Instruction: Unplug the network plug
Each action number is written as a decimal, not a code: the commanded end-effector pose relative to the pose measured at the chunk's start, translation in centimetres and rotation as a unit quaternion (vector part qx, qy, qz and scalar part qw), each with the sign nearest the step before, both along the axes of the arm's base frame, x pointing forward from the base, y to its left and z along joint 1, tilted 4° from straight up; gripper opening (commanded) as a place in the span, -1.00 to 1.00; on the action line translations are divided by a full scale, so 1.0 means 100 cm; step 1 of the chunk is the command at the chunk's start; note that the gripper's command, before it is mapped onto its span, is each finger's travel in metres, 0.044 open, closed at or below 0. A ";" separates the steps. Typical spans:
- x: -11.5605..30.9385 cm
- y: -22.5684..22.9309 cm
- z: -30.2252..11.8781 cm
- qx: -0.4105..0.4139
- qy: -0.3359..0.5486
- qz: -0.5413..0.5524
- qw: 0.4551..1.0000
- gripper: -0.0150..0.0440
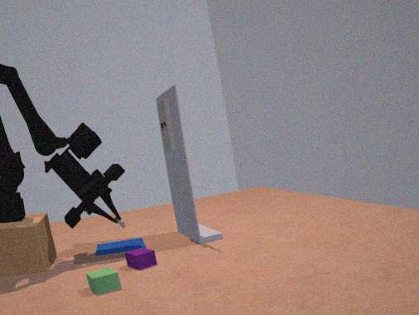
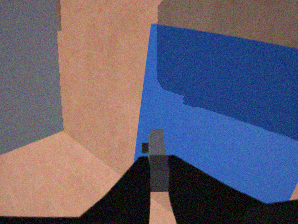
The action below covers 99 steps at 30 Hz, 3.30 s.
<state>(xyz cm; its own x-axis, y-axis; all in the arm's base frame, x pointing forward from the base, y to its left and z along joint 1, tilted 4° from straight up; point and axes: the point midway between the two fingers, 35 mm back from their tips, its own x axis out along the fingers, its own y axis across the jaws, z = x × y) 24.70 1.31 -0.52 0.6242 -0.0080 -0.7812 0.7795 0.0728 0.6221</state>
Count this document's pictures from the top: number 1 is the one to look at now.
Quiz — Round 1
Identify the grey panel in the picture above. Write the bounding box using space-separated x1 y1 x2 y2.
157 85 224 243

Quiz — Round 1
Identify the green block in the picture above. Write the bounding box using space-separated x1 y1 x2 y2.
85 267 122 295

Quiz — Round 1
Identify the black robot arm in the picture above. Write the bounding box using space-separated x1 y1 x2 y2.
0 64 106 223

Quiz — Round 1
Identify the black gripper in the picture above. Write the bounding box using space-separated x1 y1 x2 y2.
65 164 125 228

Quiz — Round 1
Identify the purple cube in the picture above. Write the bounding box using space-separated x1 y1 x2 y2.
124 248 157 270

